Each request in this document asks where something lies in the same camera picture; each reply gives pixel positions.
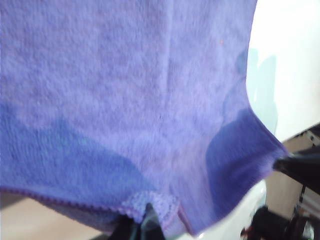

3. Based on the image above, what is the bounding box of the aluminium frame rail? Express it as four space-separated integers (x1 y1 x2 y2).
294 126 320 151

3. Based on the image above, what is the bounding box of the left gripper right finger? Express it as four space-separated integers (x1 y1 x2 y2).
141 202 165 240

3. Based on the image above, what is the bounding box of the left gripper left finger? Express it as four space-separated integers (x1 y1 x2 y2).
114 215 141 240

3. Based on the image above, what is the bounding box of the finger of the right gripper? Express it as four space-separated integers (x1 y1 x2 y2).
273 144 320 186

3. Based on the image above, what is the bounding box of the purple microfiber cloth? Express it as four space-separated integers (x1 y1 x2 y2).
0 0 288 237

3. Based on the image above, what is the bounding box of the black machine base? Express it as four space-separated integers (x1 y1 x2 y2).
241 206 320 240

